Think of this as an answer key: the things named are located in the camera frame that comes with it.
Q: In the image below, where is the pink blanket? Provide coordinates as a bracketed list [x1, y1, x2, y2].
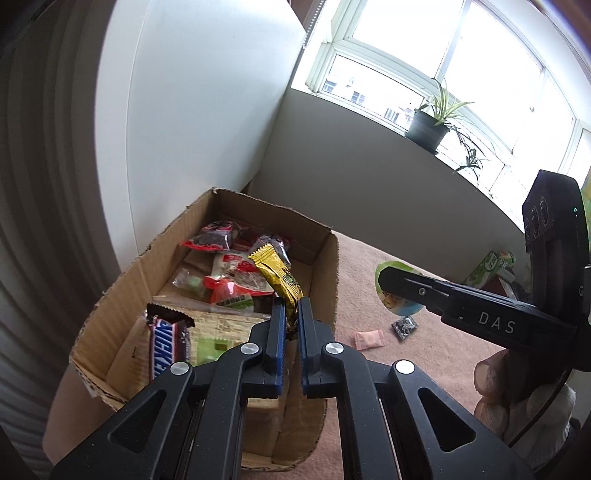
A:
[44, 231, 591, 480]

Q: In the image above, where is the green candy packet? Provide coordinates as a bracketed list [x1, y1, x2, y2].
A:
[172, 269, 209, 297]

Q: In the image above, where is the snack cup with printed lid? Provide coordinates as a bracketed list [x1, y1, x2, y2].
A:
[375, 260, 423, 318]

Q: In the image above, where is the window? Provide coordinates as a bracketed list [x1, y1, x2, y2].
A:
[291, 0, 591, 222]

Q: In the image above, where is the red and white snack pouch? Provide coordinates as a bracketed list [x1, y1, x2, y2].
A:
[210, 251, 274, 296]

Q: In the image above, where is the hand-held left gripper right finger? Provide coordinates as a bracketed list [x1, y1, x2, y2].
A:
[298, 298, 536, 480]

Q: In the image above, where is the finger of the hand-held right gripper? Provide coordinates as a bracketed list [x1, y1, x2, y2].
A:
[376, 265, 457, 321]

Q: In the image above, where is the beige printed flat packet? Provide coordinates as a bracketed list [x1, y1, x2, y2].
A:
[152, 295, 273, 370]

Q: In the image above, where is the dark cake in clear wrapper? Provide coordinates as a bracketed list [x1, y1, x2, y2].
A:
[180, 220, 244, 254]
[249, 233, 293, 268]

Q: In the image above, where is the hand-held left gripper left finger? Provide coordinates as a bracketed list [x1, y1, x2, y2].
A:
[48, 300, 287, 480]

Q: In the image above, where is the white cabinet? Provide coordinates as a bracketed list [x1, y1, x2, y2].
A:
[95, 0, 309, 274]

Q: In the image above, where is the cardboard box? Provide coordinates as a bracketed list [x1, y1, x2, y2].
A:
[69, 187, 340, 472]

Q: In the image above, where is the yellow snack packet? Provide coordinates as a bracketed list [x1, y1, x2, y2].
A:
[248, 244, 304, 342]

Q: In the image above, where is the pink candy packet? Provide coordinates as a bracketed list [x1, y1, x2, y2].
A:
[355, 329, 387, 350]

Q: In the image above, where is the green carton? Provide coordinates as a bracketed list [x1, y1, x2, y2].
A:
[463, 250, 517, 288]

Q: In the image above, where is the small dark candy packet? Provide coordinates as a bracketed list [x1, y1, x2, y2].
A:
[390, 316, 419, 342]

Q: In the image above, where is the grey curtain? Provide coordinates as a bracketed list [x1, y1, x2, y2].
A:
[0, 0, 134, 462]

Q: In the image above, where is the potted spider plant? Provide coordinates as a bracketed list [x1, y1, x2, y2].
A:
[404, 76, 476, 154]

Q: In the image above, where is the person's right hand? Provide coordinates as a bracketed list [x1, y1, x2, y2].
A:
[473, 348, 578, 468]

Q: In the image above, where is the brown chocolate bar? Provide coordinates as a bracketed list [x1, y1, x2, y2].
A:
[144, 302, 195, 384]

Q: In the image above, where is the red and green snack packet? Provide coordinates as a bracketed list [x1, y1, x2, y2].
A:
[209, 278, 256, 315]

